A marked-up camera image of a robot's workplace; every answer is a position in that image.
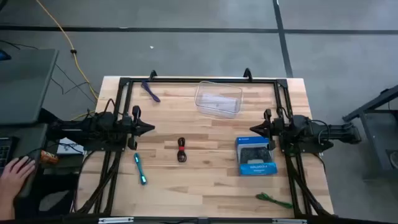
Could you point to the blue DualShock controller box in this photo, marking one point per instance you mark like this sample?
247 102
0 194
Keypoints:
256 169

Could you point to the person's forearm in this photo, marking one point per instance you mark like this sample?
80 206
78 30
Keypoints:
6 208

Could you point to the grey desk top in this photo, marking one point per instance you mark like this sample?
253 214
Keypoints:
25 87

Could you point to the clear plastic container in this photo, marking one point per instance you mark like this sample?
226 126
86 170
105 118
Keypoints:
219 99

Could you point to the silver table bracket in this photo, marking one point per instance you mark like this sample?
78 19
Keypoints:
289 221
115 220

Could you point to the orange snack packet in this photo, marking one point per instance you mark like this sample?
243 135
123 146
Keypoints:
49 157

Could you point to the dark keyboard desk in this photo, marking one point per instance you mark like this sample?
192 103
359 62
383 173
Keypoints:
28 137

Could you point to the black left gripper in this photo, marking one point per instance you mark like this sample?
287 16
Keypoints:
133 126

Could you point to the black metal stand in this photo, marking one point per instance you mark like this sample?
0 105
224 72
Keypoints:
384 96

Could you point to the person's hand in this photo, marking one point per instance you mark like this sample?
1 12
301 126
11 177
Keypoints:
15 177

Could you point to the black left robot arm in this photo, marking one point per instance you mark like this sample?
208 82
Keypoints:
102 124

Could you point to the white printed paper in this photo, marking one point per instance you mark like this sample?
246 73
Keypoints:
70 147

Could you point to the black frame clamp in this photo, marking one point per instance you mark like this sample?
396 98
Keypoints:
247 74
152 75

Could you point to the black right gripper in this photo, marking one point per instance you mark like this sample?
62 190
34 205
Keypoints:
275 127

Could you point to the small dark lit device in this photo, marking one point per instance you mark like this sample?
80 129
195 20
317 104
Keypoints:
3 55

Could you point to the black keyboard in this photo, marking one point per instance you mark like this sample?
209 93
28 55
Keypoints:
4 152

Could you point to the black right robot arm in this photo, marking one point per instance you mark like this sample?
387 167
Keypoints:
311 129

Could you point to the black metal table frame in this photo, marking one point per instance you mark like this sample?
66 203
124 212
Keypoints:
202 80

